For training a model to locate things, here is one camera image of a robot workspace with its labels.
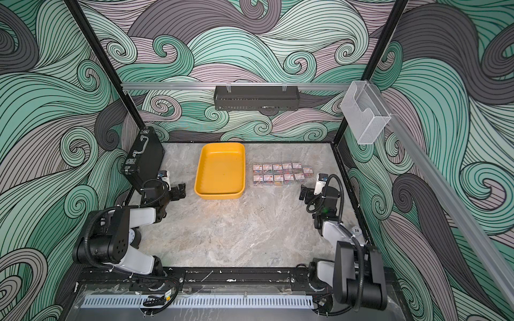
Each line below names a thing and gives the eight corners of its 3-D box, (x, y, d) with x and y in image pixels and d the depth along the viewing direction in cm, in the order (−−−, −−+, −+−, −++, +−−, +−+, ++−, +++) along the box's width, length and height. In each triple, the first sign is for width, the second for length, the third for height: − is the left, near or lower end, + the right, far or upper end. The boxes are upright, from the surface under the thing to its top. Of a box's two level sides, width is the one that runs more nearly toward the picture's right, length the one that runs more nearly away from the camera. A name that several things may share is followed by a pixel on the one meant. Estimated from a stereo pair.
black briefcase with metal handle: (140, 196, 99) (117, 170, 82) (158, 154, 117) (142, 126, 101) (155, 196, 99) (135, 170, 82) (170, 154, 117) (157, 126, 101)
